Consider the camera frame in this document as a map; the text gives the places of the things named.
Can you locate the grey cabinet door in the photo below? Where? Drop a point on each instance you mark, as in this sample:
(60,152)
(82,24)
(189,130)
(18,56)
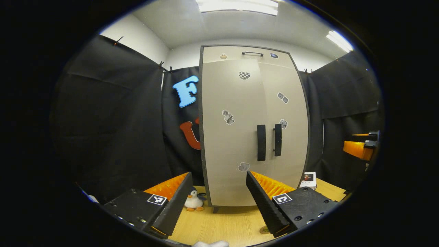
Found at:
(229,147)
(291,144)

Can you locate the ceiling light panel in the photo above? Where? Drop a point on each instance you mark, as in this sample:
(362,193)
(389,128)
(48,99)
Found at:
(238,7)
(339,41)

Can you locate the round brown coaster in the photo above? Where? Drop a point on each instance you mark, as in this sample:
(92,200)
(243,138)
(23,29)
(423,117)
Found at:
(264,230)

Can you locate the penguin plush toy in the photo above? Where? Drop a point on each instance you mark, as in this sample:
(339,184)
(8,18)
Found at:
(193,202)

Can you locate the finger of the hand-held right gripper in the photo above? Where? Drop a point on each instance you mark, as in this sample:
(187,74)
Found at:
(372,137)
(356,150)

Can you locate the black backdrop cloth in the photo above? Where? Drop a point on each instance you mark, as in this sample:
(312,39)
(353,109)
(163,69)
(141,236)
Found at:
(120,137)

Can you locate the white book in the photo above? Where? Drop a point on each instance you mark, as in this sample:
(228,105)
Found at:
(308,184)

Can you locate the grey cabinet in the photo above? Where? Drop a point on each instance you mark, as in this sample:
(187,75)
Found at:
(215,209)

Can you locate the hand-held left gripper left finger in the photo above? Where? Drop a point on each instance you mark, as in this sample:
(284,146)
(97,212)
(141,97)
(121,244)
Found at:
(175,209)

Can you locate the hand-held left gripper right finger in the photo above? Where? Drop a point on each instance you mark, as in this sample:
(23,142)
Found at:
(264,206)

